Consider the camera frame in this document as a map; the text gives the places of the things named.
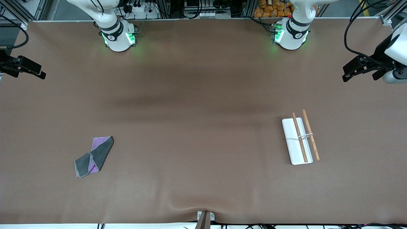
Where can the grey and purple towel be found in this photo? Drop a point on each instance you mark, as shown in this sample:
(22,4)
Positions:
(95,157)

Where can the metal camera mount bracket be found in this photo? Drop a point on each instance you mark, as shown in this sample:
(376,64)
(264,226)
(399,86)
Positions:
(205,221)

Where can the brown table cover mat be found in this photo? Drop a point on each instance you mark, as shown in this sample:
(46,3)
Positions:
(203,127)

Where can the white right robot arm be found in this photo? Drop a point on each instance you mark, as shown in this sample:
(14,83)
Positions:
(117,41)

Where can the white rack with wooden rods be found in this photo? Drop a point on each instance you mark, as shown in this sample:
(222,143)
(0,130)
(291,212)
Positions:
(294,143)

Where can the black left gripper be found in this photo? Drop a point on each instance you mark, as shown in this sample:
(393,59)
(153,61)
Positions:
(380,52)

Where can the orange packets pile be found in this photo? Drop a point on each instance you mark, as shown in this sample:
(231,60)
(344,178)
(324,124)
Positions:
(264,9)

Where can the aluminium frame post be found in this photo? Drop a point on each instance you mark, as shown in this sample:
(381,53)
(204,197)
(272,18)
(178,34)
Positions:
(39,9)
(386,20)

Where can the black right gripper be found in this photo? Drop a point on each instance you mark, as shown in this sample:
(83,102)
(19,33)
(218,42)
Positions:
(7,65)

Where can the white power strip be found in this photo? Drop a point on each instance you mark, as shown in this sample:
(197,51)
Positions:
(140,8)

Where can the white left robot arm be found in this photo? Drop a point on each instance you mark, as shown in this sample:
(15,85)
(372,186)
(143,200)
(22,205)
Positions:
(291,41)

